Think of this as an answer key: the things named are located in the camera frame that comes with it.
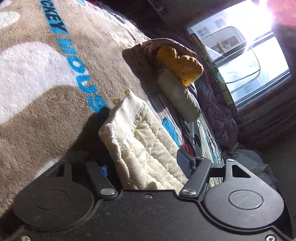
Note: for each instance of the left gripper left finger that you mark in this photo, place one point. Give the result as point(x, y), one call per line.
point(103, 187)

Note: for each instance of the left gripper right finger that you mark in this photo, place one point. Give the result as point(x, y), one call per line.
point(196, 170)

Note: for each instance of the cream quilted garment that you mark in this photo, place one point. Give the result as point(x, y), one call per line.
point(144, 154)

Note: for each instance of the purple crumpled quilt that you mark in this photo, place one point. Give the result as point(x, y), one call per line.
point(219, 117)

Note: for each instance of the white and cream bedding pile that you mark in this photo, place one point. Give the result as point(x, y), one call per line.
point(254, 163)

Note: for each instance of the beige folded garment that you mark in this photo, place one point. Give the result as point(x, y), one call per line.
point(179, 96)

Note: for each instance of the colourful alphabet foam mat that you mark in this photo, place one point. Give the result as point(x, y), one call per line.
point(216, 80)

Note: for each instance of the mustard yellow folded garment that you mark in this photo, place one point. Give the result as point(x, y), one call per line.
point(186, 68)

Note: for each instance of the Mickey Mouse fleece blanket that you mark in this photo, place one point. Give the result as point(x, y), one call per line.
point(62, 65)

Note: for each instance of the window with frame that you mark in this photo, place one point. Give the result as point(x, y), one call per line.
point(241, 44)

